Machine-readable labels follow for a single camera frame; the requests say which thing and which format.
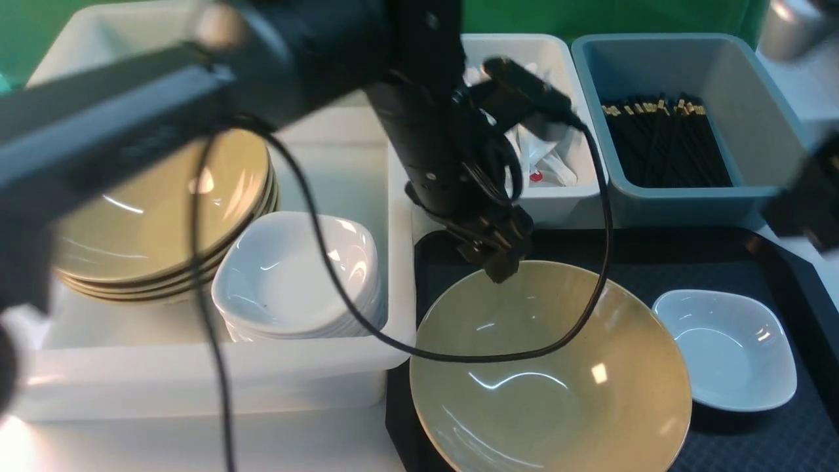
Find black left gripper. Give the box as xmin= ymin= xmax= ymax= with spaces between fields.
xmin=364 ymin=77 xmax=533 ymax=284

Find tan noodle bowl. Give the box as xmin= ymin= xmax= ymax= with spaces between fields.
xmin=410 ymin=261 xmax=692 ymax=471

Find small white square dish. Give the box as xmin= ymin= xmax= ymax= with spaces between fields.
xmin=652 ymin=289 xmax=798 ymax=413

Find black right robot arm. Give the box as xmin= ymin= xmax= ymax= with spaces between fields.
xmin=761 ymin=1 xmax=838 ymax=254

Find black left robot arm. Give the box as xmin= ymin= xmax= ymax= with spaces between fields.
xmin=2 ymin=1 xmax=533 ymax=313

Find tan bowl stack lower bowls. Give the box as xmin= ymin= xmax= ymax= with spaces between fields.
xmin=53 ymin=159 xmax=281 ymax=303

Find top tan bowl in stack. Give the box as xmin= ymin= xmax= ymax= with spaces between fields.
xmin=53 ymin=130 xmax=269 ymax=283

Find small white spoon bin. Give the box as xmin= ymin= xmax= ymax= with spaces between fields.
xmin=461 ymin=33 xmax=602 ymax=227

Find pile of white spoons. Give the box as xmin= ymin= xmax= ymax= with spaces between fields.
xmin=463 ymin=63 xmax=577 ymax=186

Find white dish stack lower dishes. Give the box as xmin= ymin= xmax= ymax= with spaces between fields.
xmin=221 ymin=277 xmax=387 ymax=342

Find pile of black chopsticks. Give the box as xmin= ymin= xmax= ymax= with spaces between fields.
xmin=600 ymin=93 xmax=734 ymax=188

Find top white dish in stack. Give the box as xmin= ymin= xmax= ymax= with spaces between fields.
xmin=212 ymin=211 xmax=381 ymax=334

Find blue-grey chopstick bin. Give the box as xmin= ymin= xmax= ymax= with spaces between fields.
xmin=570 ymin=33 xmax=810 ymax=227

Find large white plastic tub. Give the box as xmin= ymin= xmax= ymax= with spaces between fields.
xmin=2 ymin=1 xmax=416 ymax=422

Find black cable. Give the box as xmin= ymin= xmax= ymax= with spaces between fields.
xmin=189 ymin=115 xmax=614 ymax=472

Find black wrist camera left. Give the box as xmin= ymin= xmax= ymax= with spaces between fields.
xmin=456 ymin=56 xmax=588 ymax=142

